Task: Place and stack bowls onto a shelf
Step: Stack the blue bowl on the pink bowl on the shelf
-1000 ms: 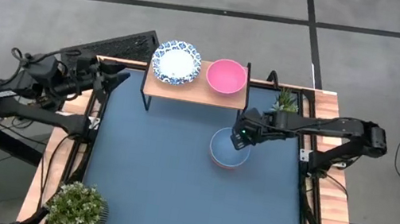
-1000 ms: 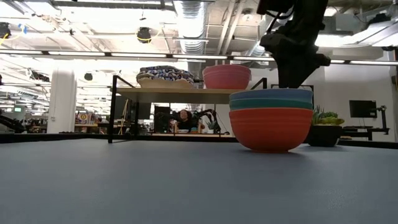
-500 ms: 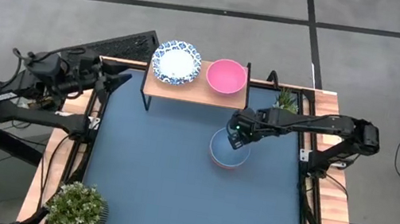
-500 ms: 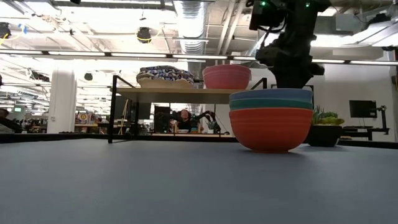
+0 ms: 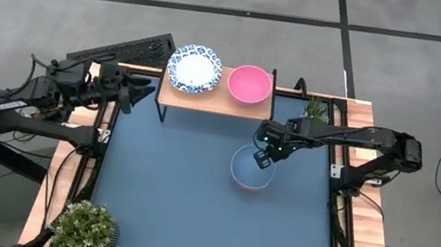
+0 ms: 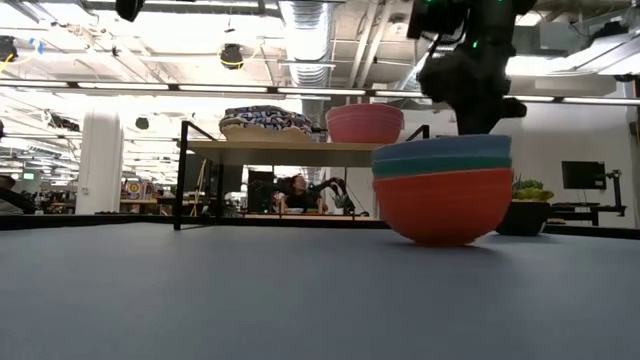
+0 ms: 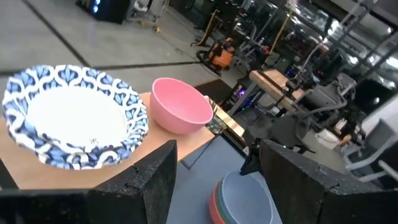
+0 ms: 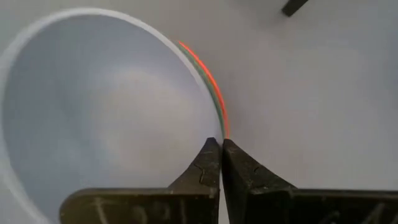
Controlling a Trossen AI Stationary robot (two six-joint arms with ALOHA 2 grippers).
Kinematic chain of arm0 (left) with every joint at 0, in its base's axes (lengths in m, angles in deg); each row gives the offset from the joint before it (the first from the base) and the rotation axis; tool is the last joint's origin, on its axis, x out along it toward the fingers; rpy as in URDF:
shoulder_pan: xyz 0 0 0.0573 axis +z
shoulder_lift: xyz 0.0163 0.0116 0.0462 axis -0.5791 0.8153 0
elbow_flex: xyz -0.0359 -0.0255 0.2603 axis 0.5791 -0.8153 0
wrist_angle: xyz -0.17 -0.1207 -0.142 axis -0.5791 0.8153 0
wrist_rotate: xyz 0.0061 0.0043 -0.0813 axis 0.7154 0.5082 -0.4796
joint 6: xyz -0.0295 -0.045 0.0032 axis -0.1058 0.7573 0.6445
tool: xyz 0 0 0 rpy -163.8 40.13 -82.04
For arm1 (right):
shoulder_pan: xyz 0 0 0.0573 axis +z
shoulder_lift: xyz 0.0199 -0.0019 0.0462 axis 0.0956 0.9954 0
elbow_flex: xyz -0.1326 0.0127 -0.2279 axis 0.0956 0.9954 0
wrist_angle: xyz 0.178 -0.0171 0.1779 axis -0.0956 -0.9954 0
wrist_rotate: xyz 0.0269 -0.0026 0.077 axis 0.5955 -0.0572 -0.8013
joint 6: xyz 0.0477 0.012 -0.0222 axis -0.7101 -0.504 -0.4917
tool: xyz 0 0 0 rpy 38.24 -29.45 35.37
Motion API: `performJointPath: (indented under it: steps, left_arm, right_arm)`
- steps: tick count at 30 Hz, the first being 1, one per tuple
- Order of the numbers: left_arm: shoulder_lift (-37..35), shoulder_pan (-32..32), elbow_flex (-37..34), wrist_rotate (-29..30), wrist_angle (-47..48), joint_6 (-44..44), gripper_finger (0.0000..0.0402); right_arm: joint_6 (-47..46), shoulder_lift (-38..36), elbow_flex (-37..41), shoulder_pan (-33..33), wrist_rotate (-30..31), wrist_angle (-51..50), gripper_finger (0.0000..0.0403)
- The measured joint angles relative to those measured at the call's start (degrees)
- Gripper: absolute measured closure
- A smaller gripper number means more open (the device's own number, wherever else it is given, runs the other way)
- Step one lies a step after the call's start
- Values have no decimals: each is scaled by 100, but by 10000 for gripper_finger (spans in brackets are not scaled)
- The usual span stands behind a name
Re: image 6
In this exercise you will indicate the black plant pot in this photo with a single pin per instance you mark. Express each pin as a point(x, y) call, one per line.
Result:
point(525, 217)

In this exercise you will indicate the silver ceiling air duct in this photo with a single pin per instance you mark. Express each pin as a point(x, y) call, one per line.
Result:
point(306, 45)

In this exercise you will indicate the white round column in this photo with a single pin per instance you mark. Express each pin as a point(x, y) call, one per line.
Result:
point(100, 165)

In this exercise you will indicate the pink plastic bowl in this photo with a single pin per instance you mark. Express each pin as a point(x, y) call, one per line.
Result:
point(365, 125)

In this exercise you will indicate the small green background plant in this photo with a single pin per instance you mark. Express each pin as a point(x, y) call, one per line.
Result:
point(344, 202)

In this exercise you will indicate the orange plastic bowl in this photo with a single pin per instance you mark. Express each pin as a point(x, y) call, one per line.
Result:
point(442, 210)

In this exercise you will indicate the green succulent plant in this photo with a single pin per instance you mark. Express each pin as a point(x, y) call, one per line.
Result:
point(532, 191)

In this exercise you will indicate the black computer monitor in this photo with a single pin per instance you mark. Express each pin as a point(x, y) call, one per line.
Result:
point(582, 175)

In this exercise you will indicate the black-framed wooden shelf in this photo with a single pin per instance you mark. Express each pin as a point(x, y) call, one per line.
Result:
point(280, 152)

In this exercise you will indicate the black background desk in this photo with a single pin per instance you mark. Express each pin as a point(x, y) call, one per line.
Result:
point(575, 210)

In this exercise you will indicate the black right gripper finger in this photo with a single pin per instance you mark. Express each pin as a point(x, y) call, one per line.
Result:
point(467, 124)
point(495, 117)

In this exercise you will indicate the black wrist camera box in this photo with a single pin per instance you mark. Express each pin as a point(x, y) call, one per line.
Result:
point(435, 17)

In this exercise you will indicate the blue plastic bowl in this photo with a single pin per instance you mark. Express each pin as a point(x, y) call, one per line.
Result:
point(442, 147)

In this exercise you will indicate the linear ceiling light strip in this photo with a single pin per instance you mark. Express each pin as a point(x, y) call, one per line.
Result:
point(225, 89)

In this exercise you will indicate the person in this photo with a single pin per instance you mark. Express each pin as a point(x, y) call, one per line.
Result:
point(297, 197)

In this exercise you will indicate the black ceiling dome camera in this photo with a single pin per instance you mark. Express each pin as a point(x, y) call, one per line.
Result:
point(231, 56)

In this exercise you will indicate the green plastic bowl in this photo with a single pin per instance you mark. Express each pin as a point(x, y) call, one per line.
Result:
point(442, 167)

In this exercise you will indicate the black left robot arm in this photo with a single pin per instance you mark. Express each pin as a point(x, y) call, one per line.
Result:
point(129, 9)

